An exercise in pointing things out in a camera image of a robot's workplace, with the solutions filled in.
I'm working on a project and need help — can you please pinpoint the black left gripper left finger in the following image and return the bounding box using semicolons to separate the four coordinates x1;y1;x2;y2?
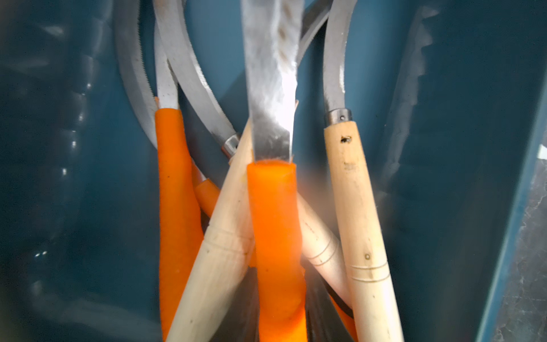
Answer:
222;267;259;341

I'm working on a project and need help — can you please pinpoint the wooden handle sickle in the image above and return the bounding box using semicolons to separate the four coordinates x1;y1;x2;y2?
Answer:
152;0;257;342
323;1;404;341
294;0;353;309

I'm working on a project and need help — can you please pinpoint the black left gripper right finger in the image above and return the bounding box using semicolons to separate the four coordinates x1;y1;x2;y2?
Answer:
304;264;337;341

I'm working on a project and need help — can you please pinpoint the teal plastic storage tray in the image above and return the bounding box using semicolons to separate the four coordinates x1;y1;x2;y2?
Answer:
1;1;546;341

